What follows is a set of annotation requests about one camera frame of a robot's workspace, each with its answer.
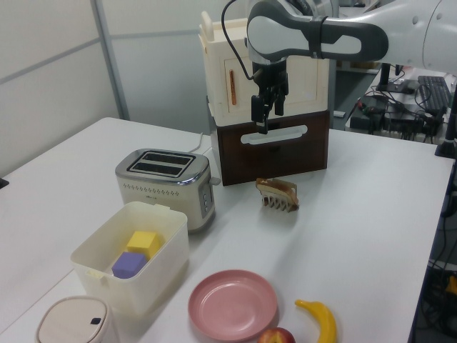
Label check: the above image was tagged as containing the cream plastic cabinet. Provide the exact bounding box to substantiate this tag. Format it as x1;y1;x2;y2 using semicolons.
198;10;331;128

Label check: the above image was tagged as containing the red apple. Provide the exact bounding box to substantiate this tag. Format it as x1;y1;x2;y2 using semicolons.
256;327;296;343

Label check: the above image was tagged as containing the cream lidded mini bin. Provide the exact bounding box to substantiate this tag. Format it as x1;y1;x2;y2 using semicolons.
34;295;121;343

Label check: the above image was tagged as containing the black cable strap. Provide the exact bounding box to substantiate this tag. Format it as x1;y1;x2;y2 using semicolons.
308;15;328;59

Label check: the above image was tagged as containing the yellow cube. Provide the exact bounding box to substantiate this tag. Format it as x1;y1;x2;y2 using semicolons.
126;230;161;259

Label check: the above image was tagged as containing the orange cabinet door handle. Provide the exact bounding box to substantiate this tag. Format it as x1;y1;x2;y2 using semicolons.
229;69;238;107

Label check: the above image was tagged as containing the black monitor stand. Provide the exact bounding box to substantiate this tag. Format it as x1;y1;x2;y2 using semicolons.
374;62;418;94

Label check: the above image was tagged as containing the purple cube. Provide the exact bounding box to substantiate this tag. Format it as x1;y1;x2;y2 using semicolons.
111;252;147;279

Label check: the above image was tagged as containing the yellow toy banana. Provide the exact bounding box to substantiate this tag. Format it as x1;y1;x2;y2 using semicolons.
294;299;338;343

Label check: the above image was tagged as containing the toast bread slice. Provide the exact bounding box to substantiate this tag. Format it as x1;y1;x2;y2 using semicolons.
255;177;299;201

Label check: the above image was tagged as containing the dark brown drawer box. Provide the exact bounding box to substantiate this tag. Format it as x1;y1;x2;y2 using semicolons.
216;109;330;187

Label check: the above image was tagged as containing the black electronics box with cables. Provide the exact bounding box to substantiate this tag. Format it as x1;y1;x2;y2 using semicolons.
349;94;428;136

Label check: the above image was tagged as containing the pink plate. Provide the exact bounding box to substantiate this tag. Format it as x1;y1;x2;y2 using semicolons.
188;269;278;342

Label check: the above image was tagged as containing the white toaster power cord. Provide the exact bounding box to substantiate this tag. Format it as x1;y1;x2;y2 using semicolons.
187;131;205;154

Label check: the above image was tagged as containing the black computer keyboard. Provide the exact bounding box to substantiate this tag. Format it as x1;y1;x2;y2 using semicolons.
416;74;453;111

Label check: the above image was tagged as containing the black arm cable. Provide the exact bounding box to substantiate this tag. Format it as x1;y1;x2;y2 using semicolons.
220;0;258;81

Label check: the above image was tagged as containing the white plastic storage bin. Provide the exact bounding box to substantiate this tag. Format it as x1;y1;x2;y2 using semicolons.
70;201;190;316

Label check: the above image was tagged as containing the cream and chrome toaster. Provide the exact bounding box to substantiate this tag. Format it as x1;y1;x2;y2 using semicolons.
114;148;219;235

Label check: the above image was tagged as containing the metal toast rack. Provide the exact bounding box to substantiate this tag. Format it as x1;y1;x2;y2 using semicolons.
260;185;300;214

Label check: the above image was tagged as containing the black clamp post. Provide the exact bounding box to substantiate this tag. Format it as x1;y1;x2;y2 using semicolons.
433;80;457;158

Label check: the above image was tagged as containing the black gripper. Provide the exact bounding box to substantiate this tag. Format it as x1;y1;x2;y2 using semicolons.
249;58;289;136

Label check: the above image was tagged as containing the white drawer handle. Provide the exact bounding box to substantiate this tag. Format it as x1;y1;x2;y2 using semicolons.
240;124;308;146

